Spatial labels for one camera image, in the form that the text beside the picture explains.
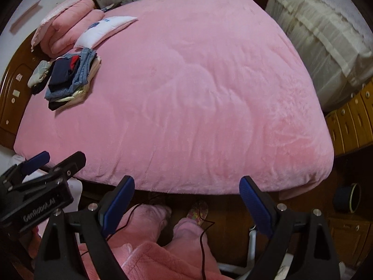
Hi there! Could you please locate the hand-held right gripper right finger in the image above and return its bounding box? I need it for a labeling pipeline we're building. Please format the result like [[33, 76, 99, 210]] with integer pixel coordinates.
[[239, 175, 341, 280]]

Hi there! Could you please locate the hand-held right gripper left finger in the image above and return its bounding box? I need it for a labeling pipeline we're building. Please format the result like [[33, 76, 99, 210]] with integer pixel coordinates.
[[34, 175, 136, 280]]

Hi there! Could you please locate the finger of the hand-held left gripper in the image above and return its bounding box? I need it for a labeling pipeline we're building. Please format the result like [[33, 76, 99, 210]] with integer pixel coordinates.
[[6, 151, 51, 183], [38, 152, 87, 181]]

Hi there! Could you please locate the navy and red varsity jacket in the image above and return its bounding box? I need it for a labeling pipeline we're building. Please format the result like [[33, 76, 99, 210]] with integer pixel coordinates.
[[48, 55, 80, 91]]

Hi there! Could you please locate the pile of folded clothes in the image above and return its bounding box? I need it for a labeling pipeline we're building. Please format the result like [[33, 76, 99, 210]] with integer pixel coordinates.
[[44, 47, 98, 100]]

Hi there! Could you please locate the white dotted bag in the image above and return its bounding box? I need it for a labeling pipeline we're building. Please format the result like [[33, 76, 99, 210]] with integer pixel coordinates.
[[9, 154, 83, 210]]

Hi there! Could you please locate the person's left leg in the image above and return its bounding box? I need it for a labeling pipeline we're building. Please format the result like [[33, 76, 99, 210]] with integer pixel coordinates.
[[111, 204, 172, 280]]

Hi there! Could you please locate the person's leg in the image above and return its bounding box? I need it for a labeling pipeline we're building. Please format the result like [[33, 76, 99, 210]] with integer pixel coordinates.
[[163, 217, 222, 280], [111, 204, 172, 280]]

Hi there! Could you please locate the wooden headboard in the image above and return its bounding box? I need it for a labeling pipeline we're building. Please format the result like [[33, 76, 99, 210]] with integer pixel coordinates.
[[0, 31, 53, 149]]

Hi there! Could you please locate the patterned slipper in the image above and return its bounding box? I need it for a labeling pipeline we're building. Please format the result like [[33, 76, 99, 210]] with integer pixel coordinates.
[[186, 201, 209, 226]]

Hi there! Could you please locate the folded dark cloth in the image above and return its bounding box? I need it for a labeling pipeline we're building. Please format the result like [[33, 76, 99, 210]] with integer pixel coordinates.
[[48, 98, 69, 112]]

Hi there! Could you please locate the person's right leg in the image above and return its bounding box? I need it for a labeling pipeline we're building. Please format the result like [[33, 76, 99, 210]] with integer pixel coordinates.
[[163, 217, 222, 280]]

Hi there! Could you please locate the dark round pot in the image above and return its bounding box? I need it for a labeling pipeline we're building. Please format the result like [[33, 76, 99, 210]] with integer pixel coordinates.
[[333, 183, 362, 213]]

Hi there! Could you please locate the grey and white garment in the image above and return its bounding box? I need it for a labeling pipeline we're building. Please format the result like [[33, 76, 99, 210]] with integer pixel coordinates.
[[28, 60, 53, 88]]

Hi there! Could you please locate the low wooden cabinet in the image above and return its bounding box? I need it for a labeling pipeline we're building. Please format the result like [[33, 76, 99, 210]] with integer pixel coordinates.
[[326, 213, 370, 269]]

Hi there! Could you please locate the pink fleece blanket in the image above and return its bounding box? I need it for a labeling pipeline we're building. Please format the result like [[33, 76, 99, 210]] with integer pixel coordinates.
[[13, 0, 334, 196]]

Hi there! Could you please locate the wooden drawer cabinet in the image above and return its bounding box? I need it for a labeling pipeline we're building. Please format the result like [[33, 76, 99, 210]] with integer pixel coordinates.
[[325, 77, 373, 156]]

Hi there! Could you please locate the folded pink blanket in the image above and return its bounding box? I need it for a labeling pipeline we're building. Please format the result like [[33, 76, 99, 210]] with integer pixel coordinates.
[[31, 0, 105, 58]]

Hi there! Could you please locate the white pillow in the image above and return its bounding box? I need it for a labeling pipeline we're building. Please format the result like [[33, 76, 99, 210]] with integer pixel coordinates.
[[73, 16, 138, 49]]

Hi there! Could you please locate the white lace cover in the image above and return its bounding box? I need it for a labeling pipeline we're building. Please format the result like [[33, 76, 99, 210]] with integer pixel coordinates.
[[265, 0, 373, 113]]

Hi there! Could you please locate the white stool frame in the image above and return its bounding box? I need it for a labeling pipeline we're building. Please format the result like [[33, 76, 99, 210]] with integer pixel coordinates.
[[217, 226, 295, 280]]

